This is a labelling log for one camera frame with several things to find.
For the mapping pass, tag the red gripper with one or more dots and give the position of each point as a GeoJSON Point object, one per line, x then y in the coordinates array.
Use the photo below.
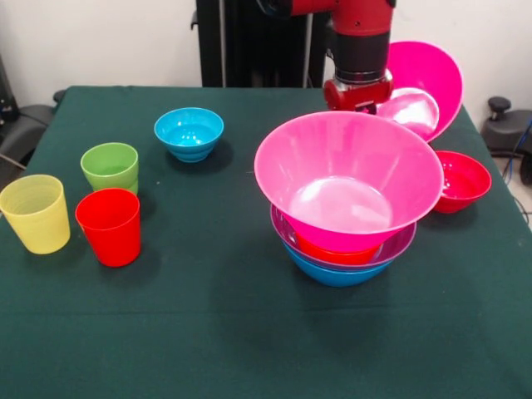
{"type": "Point", "coordinates": [353, 97]}

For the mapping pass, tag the large pink bowl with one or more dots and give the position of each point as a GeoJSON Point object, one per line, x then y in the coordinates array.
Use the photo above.
{"type": "Point", "coordinates": [345, 166]}
{"type": "Point", "coordinates": [432, 70]}

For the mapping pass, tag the purple bowl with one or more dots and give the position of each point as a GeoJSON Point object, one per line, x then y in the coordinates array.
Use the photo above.
{"type": "Point", "coordinates": [399, 247]}

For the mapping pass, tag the orange bowl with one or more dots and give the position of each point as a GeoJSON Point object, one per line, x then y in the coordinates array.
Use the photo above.
{"type": "Point", "coordinates": [336, 254]}

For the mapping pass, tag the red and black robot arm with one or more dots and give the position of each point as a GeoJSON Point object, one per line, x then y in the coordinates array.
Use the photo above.
{"type": "Point", "coordinates": [357, 41]}

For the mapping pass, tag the crimson bowl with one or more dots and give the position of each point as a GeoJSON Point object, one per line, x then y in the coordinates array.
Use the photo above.
{"type": "Point", "coordinates": [469, 187]}

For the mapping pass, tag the black rounded floor base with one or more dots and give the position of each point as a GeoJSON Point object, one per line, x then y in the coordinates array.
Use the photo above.
{"type": "Point", "coordinates": [505, 129]}

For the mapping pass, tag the small blue bowl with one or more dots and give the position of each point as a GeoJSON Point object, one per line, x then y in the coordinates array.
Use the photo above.
{"type": "Point", "coordinates": [189, 129]}

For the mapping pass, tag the large blue bowl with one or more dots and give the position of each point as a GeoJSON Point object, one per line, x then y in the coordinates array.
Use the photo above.
{"type": "Point", "coordinates": [338, 276]}

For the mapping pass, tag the green cup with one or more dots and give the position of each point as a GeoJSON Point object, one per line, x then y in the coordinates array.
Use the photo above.
{"type": "Point", "coordinates": [109, 166]}

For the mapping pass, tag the dark green tablecloth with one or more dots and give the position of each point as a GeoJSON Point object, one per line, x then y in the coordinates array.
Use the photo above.
{"type": "Point", "coordinates": [208, 332]}

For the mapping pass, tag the red cup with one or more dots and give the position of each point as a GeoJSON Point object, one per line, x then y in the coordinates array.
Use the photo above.
{"type": "Point", "coordinates": [112, 237]}

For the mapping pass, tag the dark grey chair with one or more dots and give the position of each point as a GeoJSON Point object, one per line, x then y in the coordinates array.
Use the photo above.
{"type": "Point", "coordinates": [25, 129]}

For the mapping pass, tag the yellow cup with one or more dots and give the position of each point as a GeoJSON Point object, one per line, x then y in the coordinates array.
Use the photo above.
{"type": "Point", "coordinates": [37, 224]}

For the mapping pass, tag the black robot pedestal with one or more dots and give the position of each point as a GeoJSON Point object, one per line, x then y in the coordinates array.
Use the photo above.
{"type": "Point", "coordinates": [249, 50]}

